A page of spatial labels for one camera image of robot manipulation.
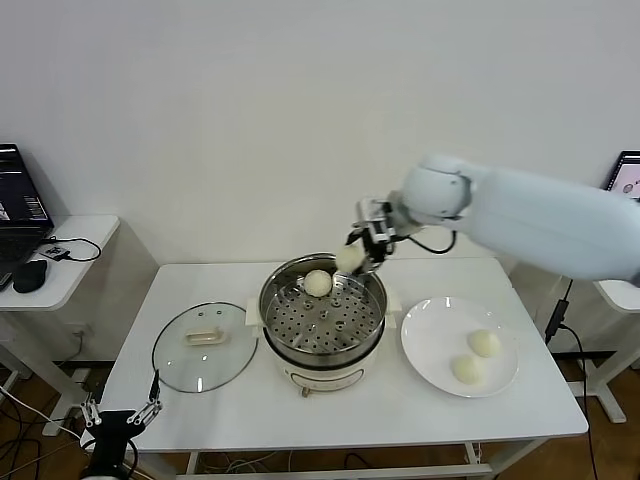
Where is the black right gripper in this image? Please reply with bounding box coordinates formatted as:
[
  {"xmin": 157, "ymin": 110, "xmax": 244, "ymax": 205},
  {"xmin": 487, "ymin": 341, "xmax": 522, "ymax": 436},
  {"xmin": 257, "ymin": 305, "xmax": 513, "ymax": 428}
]
[{"xmin": 345, "ymin": 218, "xmax": 404, "ymax": 274}]

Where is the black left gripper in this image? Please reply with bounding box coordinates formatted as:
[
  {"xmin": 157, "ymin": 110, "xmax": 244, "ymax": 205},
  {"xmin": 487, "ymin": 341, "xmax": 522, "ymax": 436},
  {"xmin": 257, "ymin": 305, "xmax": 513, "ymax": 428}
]
[{"xmin": 79, "ymin": 368, "xmax": 165, "ymax": 480}]

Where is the white steamed baozi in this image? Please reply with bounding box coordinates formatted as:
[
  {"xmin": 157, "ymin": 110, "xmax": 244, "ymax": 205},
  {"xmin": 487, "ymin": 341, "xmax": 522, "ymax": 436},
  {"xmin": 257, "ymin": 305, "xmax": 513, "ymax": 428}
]
[
  {"xmin": 467, "ymin": 328, "xmax": 503, "ymax": 359},
  {"xmin": 303, "ymin": 269, "xmax": 333, "ymax": 298},
  {"xmin": 335, "ymin": 244, "xmax": 365, "ymax": 274},
  {"xmin": 452, "ymin": 354, "xmax": 487, "ymax": 386}
]

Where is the round glass pot lid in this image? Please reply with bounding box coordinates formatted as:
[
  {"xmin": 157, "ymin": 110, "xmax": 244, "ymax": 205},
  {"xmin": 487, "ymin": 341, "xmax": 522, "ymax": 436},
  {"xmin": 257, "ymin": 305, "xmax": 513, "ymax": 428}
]
[{"xmin": 152, "ymin": 301, "xmax": 260, "ymax": 394}]

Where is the stainless steel steamer basket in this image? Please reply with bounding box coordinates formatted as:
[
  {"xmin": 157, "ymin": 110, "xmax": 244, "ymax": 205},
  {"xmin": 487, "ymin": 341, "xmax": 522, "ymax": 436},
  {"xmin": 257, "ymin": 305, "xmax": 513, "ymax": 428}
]
[{"xmin": 258, "ymin": 253, "xmax": 389, "ymax": 354}]

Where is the white floor power strip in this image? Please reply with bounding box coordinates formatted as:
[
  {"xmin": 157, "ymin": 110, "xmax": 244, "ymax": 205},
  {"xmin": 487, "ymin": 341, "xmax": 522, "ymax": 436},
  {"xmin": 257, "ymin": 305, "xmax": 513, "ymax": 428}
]
[{"xmin": 68, "ymin": 367, "xmax": 104, "ymax": 401}]

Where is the white round plate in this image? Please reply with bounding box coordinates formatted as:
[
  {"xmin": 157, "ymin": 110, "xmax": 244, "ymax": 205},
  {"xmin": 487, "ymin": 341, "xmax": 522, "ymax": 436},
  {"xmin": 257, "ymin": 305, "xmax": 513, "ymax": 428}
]
[{"xmin": 400, "ymin": 296, "xmax": 520, "ymax": 400}]

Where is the cream electric cooking pot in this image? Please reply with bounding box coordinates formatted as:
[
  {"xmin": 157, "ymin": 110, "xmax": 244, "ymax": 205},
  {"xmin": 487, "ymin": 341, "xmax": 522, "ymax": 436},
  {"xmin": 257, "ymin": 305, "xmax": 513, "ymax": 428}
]
[{"xmin": 244, "ymin": 289, "xmax": 404, "ymax": 399}]

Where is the black computer mouse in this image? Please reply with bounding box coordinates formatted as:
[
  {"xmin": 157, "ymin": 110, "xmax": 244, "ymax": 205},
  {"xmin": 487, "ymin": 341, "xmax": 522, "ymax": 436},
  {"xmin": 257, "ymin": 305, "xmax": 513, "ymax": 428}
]
[{"xmin": 13, "ymin": 258, "xmax": 51, "ymax": 294}]

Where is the white side desk with mouse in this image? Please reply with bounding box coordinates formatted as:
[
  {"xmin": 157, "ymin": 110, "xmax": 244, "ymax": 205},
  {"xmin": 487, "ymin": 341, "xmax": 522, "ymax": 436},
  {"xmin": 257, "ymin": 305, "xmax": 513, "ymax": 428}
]
[{"xmin": 0, "ymin": 214, "xmax": 122, "ymax": 436}]

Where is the black laptop with dark screen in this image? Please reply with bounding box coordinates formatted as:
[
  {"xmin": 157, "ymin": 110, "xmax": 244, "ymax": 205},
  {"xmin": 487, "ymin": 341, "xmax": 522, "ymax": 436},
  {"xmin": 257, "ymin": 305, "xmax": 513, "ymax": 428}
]
[{"xmin": 0, "ymin": 143, "xmax": 56, "ymax": 291}]

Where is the grey laptop with pink screen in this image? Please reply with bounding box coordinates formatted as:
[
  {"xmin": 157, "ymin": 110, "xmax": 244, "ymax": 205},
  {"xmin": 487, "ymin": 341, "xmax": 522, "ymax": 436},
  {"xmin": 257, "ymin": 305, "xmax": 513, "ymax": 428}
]
[{"xmin": 603, "ymin": 150, "xmax": 640, "ymax": 204}]

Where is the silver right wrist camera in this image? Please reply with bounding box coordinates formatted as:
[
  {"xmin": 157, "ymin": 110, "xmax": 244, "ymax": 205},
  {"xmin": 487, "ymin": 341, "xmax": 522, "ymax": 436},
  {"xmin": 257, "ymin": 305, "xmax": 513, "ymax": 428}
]
[{"xmin": 355, "ymin": 198, "xmax": 394, "ymax": 246}]

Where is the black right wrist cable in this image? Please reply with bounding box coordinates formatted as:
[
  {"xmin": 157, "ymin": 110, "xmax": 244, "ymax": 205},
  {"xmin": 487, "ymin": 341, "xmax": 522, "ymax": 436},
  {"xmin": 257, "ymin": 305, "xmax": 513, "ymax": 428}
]
[{"xmin": 399, "ymin": 229, "xmax": 459, "ymax": 257}]

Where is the thin black desk cable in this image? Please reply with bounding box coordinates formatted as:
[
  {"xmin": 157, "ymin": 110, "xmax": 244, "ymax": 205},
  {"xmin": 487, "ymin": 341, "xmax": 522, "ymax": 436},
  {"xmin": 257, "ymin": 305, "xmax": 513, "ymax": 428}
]
[{"xmin": 49, "ymin": 234, "xmax": 104, "ymax": 264}]

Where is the black laptop power cable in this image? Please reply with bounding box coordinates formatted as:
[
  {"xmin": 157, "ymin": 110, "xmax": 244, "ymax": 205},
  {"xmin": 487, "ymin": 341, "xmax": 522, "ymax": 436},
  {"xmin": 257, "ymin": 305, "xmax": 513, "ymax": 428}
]
[{"xmin": 545, "ymin": 279, "xmax": 601, "ymax": 480}]

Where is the white table frame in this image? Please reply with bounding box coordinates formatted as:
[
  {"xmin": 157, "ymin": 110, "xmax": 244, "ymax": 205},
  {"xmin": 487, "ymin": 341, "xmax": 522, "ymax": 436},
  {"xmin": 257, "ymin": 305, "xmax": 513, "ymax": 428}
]
[{"xmin": 187, "ymin": 439, "xmax": 496, "ymax": 480}]

